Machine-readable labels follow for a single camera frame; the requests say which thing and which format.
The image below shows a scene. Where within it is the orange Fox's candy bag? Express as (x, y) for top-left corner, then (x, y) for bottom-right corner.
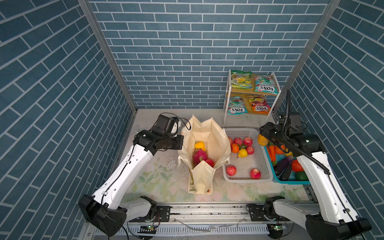
(247, 95), (270, 114)

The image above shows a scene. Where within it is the yellow mango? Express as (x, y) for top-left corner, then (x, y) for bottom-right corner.
(195, 141), (206, 152)

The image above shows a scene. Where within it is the pink dragon fruit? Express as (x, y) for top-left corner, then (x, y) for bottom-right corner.
(193, 150), (209, 166)

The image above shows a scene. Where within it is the red tomato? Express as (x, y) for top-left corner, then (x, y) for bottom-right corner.
(292, 160), (304, 173)

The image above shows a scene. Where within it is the purple eggplant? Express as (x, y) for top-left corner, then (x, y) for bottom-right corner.
(274, 156), (293, 176)

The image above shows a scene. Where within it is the teal Fox's candy bag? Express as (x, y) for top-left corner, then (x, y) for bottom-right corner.
(254, 75), (279, 95)

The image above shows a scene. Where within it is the red apple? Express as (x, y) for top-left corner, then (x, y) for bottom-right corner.
(250, 169), (261, 180)
(228, 137), (234, 145)
(246, 146), (255, 155)
(226, 165), (237, 176)
(205, 159), (215, 168)
(234, 138), (243, 146)
(243, 137), (253, 147)

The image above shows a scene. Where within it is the cream canvas grocery bag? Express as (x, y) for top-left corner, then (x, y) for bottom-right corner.
(178, 116), (231, 194)

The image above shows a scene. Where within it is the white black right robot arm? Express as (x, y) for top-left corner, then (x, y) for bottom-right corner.
(260, 113), (372, 240)

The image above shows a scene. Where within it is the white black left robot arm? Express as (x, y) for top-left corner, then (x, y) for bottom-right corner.
(79, 113), (191, 237)

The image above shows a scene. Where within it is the green Fox's candy bag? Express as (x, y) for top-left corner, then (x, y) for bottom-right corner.
(228, 97), (248, 115)

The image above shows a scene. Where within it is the green yellow candy bag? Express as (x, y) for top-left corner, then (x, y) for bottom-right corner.
(231, 70), (252, 89)

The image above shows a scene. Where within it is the orange pumpkin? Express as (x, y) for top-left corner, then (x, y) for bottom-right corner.
(275, 145), (286, 155)

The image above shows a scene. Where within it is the orange carrot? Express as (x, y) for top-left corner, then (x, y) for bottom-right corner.
(268, 145), (276, 162)

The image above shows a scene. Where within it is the white wooden two-tier shelf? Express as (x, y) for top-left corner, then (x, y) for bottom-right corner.
(223, 69), (282, 126)

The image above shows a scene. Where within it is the white plastic basket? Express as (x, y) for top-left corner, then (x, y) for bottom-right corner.
(222, 128), (273, 184)

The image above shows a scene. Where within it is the green avocado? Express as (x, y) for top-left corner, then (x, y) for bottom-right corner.
(295, 171), (309, 181)

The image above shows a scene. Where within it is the yellow lemon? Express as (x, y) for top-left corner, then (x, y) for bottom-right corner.
(238, 149), (248, 158)

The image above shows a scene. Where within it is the teal plastic basket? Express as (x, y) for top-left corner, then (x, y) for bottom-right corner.
(266, 142), (310, 185)

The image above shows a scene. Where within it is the small orange tangerine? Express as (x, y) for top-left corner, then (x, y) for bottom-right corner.
(231, 143), (240, 153)

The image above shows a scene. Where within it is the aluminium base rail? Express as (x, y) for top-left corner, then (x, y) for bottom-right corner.
(78, 202), (343, 240)

